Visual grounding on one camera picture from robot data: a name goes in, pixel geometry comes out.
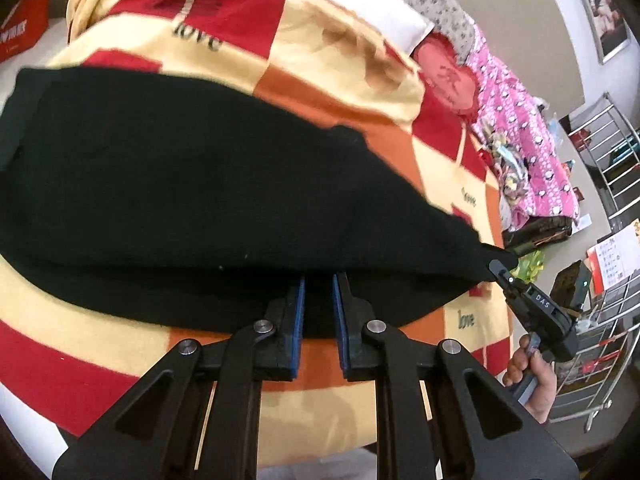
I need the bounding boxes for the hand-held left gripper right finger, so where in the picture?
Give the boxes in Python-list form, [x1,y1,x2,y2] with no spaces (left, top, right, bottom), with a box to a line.
[332,272,581,480]

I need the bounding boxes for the red heart cushion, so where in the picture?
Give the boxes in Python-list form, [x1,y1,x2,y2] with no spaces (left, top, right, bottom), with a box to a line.
[412,31,482,125]

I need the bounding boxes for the red orange checked blanket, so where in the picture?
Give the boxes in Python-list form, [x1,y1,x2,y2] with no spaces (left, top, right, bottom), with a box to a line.
[0,0,517,462]

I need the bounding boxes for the tall metal rack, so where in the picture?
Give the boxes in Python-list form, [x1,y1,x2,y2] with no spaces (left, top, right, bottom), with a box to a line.
[569,92,640,222]

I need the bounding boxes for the framed wall picture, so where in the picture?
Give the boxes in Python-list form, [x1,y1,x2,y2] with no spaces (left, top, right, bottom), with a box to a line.
[572,0,632,65]

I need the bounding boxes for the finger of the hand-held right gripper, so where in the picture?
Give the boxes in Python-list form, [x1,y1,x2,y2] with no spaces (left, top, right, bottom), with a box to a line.
[487,258,522,292]

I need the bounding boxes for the colourful patterned cloth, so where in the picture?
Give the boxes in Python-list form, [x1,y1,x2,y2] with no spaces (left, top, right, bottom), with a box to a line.
[479,129,527,207]

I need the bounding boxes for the person's right hand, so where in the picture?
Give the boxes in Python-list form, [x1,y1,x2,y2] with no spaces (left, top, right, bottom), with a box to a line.
[502,333,559,424]

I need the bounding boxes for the white red paper calendar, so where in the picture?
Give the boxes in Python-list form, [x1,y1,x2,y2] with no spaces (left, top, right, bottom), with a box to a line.
[584,224,640,297]

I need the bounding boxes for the black box with green light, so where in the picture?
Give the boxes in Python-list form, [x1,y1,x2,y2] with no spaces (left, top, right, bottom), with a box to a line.
[549,259,594,312]

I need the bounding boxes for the pink printed cloth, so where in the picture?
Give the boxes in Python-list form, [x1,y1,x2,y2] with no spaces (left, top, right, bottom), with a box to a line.
[464,24,584,234]

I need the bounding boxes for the low metal rack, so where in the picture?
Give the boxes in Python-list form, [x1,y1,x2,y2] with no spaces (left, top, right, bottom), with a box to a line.
[549,270,640,434]

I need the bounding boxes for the brown bag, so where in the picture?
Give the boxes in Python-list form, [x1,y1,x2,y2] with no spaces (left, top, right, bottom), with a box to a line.
[501,215,574,249]

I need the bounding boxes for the red cardboard box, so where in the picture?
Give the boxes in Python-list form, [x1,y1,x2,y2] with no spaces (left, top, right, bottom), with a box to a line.
[0,0,55,64]

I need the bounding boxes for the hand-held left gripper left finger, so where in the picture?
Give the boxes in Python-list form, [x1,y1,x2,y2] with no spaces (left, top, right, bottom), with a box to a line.
[51,276,307,480]

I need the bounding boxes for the white pillow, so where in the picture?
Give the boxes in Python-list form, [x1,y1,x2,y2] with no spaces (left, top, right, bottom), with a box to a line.
[327,0,435,57]

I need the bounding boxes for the black pants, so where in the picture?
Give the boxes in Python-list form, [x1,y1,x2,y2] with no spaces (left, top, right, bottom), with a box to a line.
[0,66,518,339]

